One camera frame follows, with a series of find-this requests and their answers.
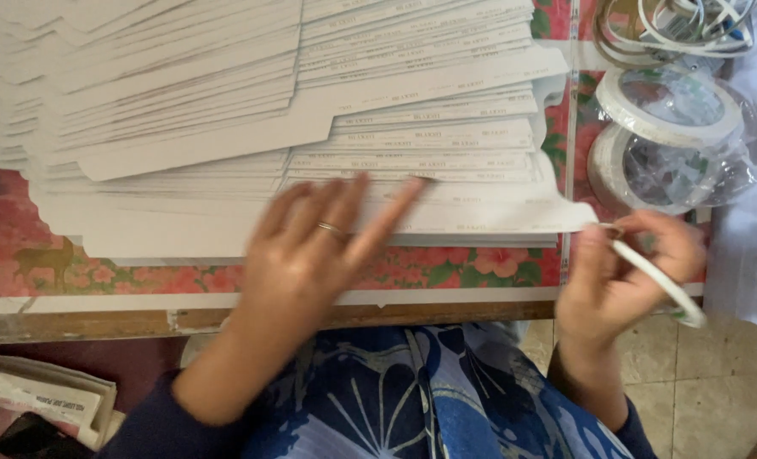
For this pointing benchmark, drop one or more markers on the person's right hand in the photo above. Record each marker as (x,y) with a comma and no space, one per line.
(598,293)

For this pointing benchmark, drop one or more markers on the person's left hand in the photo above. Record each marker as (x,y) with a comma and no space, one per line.
(295,274)

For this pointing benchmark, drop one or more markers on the person's left fingers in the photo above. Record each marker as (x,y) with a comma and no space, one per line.
(353,210)

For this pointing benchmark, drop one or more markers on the person's right fingers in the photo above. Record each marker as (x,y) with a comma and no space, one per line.
(671,245)

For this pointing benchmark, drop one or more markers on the thin white tape roll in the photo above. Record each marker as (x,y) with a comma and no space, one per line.
(655,277)

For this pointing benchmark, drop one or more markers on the white cloth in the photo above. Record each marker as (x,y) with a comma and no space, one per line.
(751,242)

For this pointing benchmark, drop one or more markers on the wide white tape roll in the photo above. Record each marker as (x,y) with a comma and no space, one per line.
(633,121)
(604,172)

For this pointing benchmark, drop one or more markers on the clear plastic bag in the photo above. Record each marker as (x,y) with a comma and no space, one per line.
(738,166)

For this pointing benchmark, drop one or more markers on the pink floral table cover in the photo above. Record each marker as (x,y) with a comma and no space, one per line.
(467,268)

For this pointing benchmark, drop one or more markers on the stack of white card sheets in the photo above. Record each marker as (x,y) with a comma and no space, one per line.
(225,95)

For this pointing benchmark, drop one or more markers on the blue patterned garment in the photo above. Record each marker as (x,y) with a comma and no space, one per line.
(416,401)

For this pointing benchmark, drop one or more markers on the heap of tape rings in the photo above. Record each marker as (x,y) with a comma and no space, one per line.
(671,32)

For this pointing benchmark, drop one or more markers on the folded newspaper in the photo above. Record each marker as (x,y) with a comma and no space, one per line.
(40,395)

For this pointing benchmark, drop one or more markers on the black phone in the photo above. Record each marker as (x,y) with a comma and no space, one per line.
(31,440)

